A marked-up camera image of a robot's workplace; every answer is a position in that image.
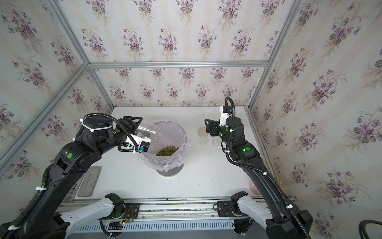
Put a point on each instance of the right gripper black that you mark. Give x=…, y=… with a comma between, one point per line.
x=214, y=124

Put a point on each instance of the mesh bin with plastic bag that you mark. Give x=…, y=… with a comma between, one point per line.
x=168, y=133

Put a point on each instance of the grey sponge pad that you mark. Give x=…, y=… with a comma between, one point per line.
x=89, y=182

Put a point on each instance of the mung beans in bin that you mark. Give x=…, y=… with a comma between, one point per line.
x=167, y=151

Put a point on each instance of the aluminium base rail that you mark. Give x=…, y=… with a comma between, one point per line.
x=170, y=216

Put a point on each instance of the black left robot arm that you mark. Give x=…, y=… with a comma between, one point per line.
x=98, y=134

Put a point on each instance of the aluminium frame post right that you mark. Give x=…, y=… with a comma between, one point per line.
x=287, y=26

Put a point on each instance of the aluminium frame crossbar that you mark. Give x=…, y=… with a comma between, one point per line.
x=178, y=64

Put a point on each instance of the pink pen holder cup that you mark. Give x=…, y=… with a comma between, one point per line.
x=253, y=188

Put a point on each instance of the aluminium frame post left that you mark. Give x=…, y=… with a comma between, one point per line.
x=67, y=30

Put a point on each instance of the aluminium frame post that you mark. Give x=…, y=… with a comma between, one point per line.
x=287, y=26
x=67, y=30

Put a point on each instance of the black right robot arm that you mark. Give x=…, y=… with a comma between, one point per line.
x=281, y=218

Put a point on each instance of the clear jar with mung beans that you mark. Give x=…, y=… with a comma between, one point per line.
x=216, y=141

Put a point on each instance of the beige jar lid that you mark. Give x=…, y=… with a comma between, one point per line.
x=202, y=132

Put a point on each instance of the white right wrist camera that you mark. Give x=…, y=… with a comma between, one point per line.
x=226, y=116

